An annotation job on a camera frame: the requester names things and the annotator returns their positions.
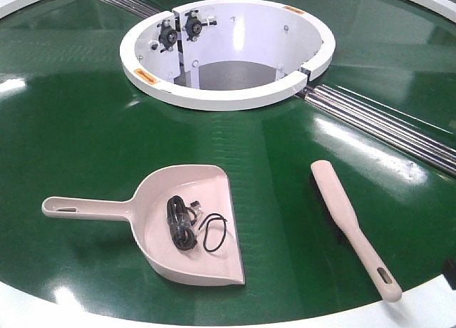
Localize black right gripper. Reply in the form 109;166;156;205
443;258;456;282

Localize pink hand brush black bristles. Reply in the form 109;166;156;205
310;160;403;302

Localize pink plastic dustpan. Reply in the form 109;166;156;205
41;165;245;286

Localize black cable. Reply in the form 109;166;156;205
165;194;229;252

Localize right steel roller strip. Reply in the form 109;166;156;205
296;85;455;177

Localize steel roller strip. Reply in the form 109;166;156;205
296;85;455;177
101;0;161;19

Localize orange warning sticker rear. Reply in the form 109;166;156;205
283;5;305;15

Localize orange warning sticker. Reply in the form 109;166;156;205
283;5;305;15
134;68;159;85

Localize orange warning sticker front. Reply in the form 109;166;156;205
134;68;159;85

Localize rear left steel roller strip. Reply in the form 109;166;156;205
101;0;161;19

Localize white central ring housing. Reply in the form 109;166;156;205
120;0;336;111

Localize right black bearing mount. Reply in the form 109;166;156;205
184;9;217;41

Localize black bearing mount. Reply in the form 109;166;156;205
184;9;217;41
158;19;178;53

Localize left black bearing mount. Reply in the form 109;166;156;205
158;19;178;53

